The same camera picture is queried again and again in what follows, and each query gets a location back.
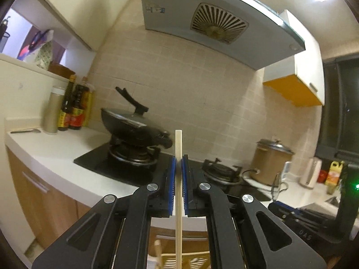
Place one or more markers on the yellow oil bottle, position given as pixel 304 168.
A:
pixel 333 173

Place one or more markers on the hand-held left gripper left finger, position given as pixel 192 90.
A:
pixel 173 179

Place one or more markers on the brown rice cooker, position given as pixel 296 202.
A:
pixel 266 162

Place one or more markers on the grey range hood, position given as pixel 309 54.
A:
pixel 224 33

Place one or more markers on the dark red-label sauce bottle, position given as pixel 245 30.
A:
pixel 78 109

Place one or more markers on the wooden base cabinet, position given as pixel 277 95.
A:
pixel 42 201

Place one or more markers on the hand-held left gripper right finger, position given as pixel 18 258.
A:
pixel 184 179

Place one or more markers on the black burner grate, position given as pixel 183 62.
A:
pixel 221 171
pixel 131 157

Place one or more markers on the white electric kettle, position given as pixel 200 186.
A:
pixel 310 173

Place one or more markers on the black wok lid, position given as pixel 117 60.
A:
pixel 126 116

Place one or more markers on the metal spoon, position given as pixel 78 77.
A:
pixel 25 131

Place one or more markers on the dark slim sauce bottle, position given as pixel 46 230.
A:
pixel 66 109

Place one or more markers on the black wok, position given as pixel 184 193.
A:
pixel 140 131

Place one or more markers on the white and orange wall cabinet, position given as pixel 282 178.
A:
pixel 303 72

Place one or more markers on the glass pot lid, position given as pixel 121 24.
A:
pixel 277 185

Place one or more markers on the beige thermos flask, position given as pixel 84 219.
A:
pixel 53 112

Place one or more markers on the dark window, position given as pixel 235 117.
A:
pixel 339 109

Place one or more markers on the printed shopping bag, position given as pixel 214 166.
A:
pixel 39 50

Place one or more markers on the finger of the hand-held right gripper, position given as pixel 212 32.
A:
pixel 291 210

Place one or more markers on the brown box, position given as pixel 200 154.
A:
pixel 60 71

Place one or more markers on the yellow-label bottle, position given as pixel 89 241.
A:
pixel 90 106

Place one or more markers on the yellow plastic utensil basket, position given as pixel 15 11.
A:
pixel 194 261

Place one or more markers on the black gas cooktop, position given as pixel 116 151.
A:
pixel 92 161

